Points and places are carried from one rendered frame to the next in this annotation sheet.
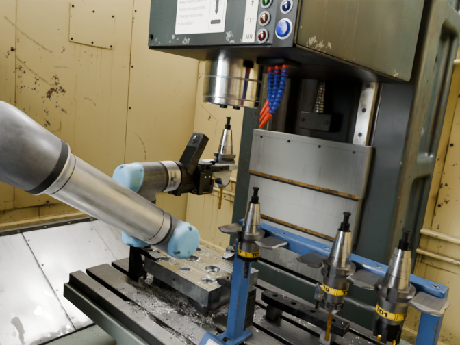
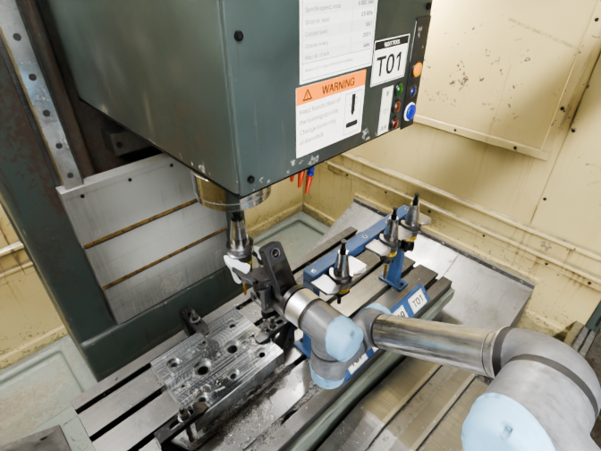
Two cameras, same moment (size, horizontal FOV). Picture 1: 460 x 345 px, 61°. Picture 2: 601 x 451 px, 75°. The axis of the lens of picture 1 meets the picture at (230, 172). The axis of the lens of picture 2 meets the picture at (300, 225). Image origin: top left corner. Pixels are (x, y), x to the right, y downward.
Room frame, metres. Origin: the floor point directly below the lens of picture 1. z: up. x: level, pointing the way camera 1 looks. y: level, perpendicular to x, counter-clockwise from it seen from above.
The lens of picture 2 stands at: (0.90, 0.71, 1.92)
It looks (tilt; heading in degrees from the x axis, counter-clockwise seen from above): 35 degrees down; 276
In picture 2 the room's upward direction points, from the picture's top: straight up
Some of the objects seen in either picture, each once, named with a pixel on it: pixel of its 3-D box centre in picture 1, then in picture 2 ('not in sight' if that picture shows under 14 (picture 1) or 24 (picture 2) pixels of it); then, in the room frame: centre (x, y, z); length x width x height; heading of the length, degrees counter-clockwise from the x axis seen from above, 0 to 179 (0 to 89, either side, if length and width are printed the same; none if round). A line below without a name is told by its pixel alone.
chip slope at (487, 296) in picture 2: not in sight; (380, 293); (0.68, -0.47, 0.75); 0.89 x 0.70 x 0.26; 139
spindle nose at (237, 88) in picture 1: (232, 83); (231, 166); (1.11, 0.02, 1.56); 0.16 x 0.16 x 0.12
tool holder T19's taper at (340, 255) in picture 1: (341, 246); (392, 227); (0.73, -0.23, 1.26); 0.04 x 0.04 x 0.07
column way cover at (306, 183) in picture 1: (298, 205); (164, 233); (1.45, -0.27, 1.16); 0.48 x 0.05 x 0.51; 49
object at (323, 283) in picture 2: (232, 228); (326, 285); (0.91, -0.02, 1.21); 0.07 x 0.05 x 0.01; 139
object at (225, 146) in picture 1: (226, 141); (238, 231); (1.11, 0.02, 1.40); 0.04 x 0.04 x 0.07
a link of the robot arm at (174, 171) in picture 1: (167, 176); (303, 307); (0.95, 0.15, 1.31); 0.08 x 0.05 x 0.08; 50
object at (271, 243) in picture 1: (270, 243); (354, 266); (0.83, -0.10, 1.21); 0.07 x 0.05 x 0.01; 139
